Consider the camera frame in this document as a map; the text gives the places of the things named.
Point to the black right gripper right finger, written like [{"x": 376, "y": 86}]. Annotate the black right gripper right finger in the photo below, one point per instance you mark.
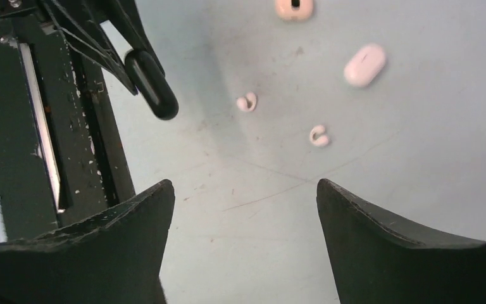
[{"x": 378, "y": 256}]

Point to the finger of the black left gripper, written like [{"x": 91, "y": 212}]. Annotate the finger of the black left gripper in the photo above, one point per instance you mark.
[
  {"x": 136, "y": 29},
  {"x": 79, "y": 22}
]

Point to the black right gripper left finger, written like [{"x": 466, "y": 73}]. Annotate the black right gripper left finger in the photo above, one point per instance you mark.
[{"x": 114, "y": 256}]

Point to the black oval earbud case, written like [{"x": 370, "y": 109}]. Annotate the black oval earbud case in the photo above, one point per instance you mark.
[{"x": 151, "y": 83}]

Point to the white clip earbud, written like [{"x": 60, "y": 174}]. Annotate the white clip earbud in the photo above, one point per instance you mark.
[
  {"x": 318, "y": 136},
  {"x": 248, "y": 102}
]

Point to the pink square earbud case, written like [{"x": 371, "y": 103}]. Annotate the pink square earbud case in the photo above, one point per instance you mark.
[{"x": 294, "y": 10}]

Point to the white oval earbud case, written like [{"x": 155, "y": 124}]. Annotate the white oval earbud case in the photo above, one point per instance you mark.
[{"x": 365, "y": 65}]

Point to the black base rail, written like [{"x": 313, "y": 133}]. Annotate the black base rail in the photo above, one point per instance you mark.
[{"x": 61, "y": 155}]

